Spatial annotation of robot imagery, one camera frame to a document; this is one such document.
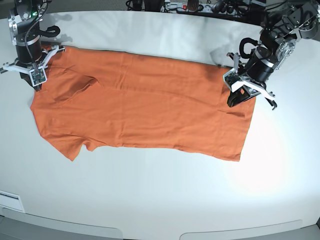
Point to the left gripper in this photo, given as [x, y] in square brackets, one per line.
[247, 88]

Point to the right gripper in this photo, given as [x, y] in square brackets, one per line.
[24, 68]

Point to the white power strip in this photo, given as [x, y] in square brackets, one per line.
[225, 7]

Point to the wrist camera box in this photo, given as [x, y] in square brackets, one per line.
[229, 78]
[38, 77]

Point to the black equipment box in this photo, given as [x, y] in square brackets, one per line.
[255, 17]

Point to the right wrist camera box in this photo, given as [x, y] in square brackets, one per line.
[38, 77]

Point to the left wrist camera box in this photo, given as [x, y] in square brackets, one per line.
[229, 78]

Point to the orange T-shirt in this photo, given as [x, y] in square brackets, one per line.
[97, 98]

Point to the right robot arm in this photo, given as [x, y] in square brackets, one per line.
[24, 25]

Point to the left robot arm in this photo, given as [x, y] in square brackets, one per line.
[256, 60]

